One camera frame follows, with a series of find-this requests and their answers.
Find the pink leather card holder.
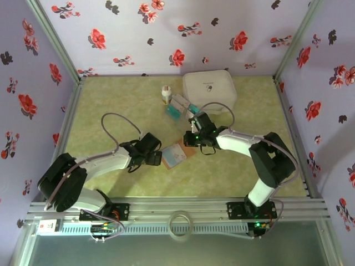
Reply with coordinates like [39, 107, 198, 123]
[161, 139, 197, 170]

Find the amber bottle with white cap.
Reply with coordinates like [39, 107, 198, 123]
[161, 85, 173, 106]

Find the white zip pouch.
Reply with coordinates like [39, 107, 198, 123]
[182, 69, 238, 116]

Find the small circuit board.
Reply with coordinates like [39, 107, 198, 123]
[90, 223, 118, 234]

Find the controller box with green light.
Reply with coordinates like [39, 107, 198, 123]
[248, 221, 271, 239]

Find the white power adapter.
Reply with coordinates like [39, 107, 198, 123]
[37, 219, 59, 234]

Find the grey right arm cable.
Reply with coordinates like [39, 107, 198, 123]
[201, 101, 300, 241]

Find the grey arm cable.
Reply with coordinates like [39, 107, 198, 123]
[201, 101, 300, 241]
[44, 112, 142, 242]

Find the grey left arm cable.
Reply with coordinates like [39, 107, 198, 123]
[44, 112, 142, 242]

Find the aluminium front rail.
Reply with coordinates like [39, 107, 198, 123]
[27, 197, 331, 226]

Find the clear tape ring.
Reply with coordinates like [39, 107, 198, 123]
[168, 211, 194, 242]

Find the grey slotted cable duct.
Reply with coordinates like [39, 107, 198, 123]
[59, 223, 250, 236]

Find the aluminium side rail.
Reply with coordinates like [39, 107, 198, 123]
[44, 79, 85, 201]
[273, 79, 324, 199]

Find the aluminium frame post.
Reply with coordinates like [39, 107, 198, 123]
[25, 0, 85, 84]
[273, 0, 324, 83]

